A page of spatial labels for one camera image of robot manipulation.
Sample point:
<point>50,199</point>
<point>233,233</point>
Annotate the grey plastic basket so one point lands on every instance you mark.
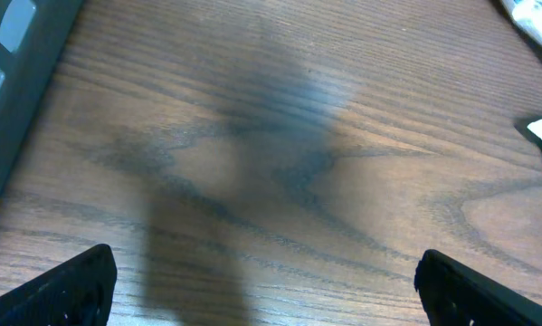
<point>32,36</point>

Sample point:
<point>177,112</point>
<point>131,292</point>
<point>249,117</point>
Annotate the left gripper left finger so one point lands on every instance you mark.
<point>76,292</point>

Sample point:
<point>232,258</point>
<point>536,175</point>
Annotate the yellow snack bag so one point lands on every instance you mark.
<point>527,15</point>

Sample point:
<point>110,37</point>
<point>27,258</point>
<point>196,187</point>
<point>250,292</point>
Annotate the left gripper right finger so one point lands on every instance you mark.
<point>452,294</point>

